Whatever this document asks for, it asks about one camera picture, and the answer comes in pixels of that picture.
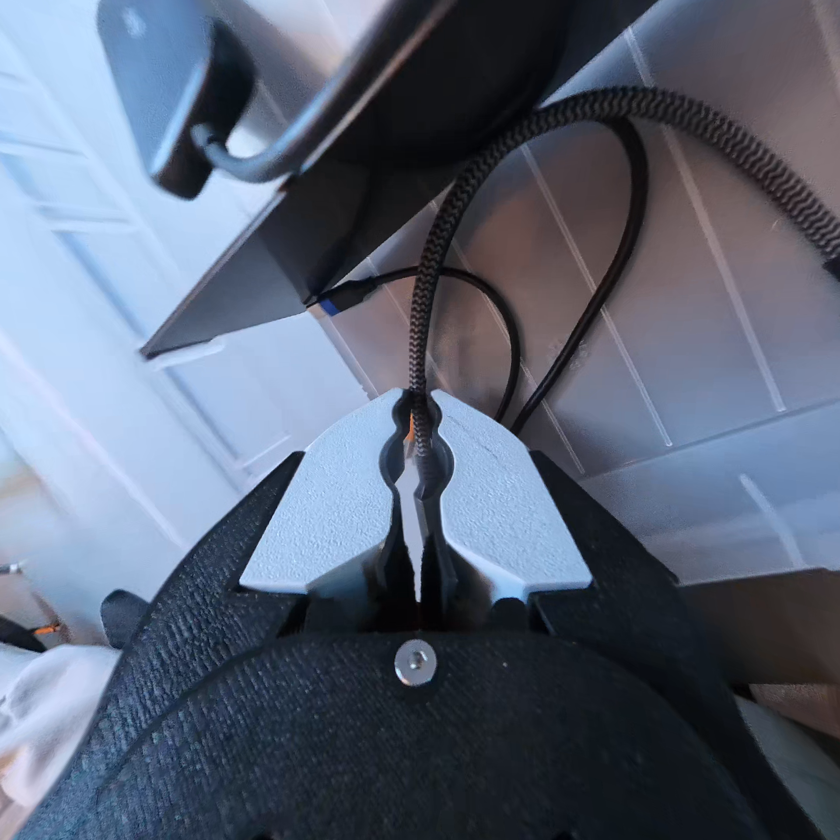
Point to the grey power adapter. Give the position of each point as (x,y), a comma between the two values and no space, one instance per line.
(164,85)

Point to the person's beige clothing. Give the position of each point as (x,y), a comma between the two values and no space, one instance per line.
(46,709)

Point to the black quilted round pad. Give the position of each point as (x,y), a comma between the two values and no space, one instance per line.
(472,72)

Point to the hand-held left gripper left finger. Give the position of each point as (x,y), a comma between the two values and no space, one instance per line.
(321,512)

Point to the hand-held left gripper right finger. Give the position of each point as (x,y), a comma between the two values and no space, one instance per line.
(512,512)

